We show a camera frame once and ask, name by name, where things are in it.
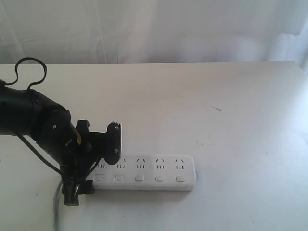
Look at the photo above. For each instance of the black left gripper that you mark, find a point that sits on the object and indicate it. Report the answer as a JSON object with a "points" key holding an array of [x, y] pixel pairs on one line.
{"points": [[75, 149]]}

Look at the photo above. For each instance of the white five-outlet power strip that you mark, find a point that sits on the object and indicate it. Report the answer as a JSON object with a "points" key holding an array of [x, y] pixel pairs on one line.
{"points": [[146, 173]]}

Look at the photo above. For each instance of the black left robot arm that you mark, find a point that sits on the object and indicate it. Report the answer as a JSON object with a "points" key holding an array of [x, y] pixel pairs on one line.
{"points": [[45, 128]]}

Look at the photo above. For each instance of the white curtain backdrop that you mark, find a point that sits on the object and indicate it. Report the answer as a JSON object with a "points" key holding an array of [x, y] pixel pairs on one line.
{"points": [[154, 31]]}

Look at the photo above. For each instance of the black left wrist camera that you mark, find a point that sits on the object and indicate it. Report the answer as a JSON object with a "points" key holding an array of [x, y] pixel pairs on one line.
{"points": [[113, 143]]}

